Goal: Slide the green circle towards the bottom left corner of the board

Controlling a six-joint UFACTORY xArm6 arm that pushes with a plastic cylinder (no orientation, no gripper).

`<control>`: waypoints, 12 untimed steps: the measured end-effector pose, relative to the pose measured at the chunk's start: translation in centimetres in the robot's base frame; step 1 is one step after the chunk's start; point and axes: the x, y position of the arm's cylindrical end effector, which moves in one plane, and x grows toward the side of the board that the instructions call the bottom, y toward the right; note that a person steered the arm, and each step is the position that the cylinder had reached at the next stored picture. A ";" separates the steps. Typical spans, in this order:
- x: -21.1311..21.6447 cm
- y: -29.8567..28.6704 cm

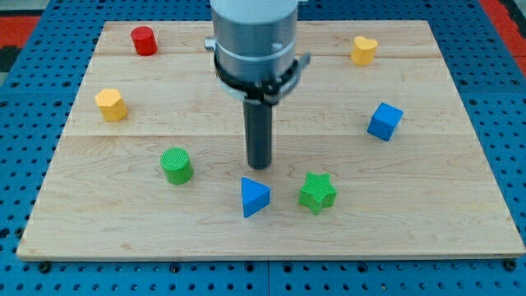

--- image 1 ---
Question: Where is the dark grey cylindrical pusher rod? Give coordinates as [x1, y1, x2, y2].
[243, 103, 272, 169]

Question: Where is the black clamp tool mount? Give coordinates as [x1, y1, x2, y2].
[214, 53, 311, 105]

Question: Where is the green cylinder block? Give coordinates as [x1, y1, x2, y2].
[159, 147, 193, 185]

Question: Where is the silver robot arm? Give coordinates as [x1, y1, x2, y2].
[205, 0, 311, 169]

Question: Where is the wooden board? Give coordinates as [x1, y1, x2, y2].
[17, 21, 525, 261]

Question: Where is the blue triangle block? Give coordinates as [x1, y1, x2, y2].
[241, 177, 270, 218]

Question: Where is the green star block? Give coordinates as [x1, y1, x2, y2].
[298, 172, 337, 215]

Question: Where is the yellow heart block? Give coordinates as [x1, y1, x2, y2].
[350, 35, 379, 66]

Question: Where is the blue cube block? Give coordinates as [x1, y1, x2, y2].
[367, 103, 404, 141]

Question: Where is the red cylinder block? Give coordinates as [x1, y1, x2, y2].
[131, 26, 158, 56]

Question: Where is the yellow hexagon block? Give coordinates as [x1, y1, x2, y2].
[95, 88, 128, 122]

